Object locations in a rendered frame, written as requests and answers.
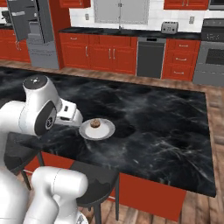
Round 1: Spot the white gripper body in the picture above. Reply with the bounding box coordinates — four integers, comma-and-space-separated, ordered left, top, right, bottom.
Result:
56, 107, 85, 128

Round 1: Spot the brown mushroom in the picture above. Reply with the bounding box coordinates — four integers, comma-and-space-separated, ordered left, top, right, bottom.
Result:
89, 118, 102, 130

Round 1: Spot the grey fridge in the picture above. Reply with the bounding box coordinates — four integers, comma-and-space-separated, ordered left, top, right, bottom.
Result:
24, 0, 60, 71

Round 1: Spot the grey fridge door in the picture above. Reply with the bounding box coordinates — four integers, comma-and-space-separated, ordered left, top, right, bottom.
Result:
5, 0, 32, 42

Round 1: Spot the white round plate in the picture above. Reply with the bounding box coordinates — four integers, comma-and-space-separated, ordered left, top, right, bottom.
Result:
78, 117, 116, 142

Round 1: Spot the black stool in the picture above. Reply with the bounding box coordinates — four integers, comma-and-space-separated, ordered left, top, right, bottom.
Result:
3, 131, 46, 192
69, 161, 121, 224

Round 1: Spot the red base cupboard run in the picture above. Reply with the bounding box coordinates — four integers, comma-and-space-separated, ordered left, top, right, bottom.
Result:
59, 31, 138, 76

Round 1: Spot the dark grey dishwasher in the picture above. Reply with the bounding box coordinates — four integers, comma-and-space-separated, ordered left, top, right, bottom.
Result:
136, 36, 167, 80

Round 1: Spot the red kitchen island base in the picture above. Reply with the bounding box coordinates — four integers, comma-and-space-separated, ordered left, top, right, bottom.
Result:
24, 150, 187, 223

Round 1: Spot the grey sink tap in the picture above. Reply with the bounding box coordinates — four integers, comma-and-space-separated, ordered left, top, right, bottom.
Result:
117, 16, 125, 31

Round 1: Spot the grey framed window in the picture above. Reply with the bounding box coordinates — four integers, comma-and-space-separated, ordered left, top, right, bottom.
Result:
93, 0, 151, 25

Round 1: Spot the dark coffee machine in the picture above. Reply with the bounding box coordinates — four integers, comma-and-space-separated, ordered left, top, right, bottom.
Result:
1, 10, 13, 28

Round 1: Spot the red drawer unit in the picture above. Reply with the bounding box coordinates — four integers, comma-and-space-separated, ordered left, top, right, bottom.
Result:
161, 38, 202, 82

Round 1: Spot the silver toaster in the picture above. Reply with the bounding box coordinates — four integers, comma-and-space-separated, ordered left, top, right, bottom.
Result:
160, 20, 179, 35

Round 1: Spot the grey oven with hob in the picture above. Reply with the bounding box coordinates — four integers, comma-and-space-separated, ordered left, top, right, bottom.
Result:
192, 17, 224, 88

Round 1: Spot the grey microwave oven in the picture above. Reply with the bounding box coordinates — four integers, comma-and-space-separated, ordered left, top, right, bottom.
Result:
207, 0, 224, 11

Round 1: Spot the red wide wall cupboard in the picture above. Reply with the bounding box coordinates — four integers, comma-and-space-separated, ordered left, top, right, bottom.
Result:
163, 0, 210, 11

